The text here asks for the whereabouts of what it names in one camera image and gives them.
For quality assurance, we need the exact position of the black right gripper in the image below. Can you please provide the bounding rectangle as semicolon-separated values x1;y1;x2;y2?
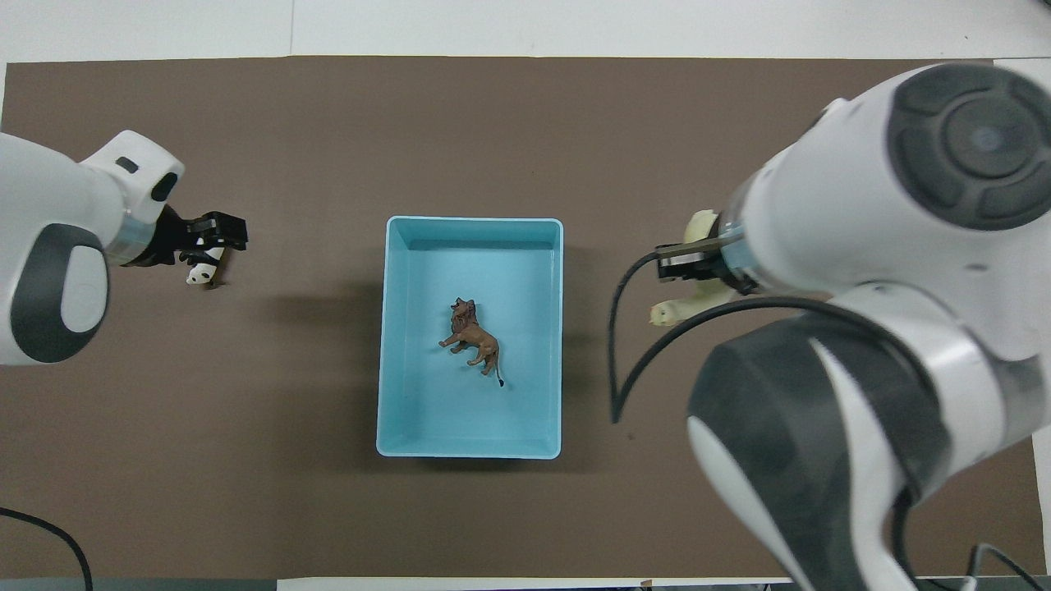
655;237;758;296

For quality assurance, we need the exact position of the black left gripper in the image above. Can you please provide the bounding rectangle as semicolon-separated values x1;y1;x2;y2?
130;204;250;268

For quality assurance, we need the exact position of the cream horse toy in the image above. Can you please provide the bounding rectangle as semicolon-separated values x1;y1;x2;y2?
649;208;740;328

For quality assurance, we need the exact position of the black and white panda toy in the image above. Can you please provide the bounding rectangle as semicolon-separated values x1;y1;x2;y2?
184;246;228;289

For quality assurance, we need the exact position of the brown lion toy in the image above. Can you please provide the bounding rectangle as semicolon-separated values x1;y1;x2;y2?
437;296;507;389

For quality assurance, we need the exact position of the light blue storage box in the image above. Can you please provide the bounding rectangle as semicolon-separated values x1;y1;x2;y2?
376;215;565;460

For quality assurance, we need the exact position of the brown table mat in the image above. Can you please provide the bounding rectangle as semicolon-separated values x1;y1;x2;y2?
0;55;1046;580

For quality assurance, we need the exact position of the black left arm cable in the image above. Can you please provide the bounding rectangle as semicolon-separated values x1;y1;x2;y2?
0;506;94;591

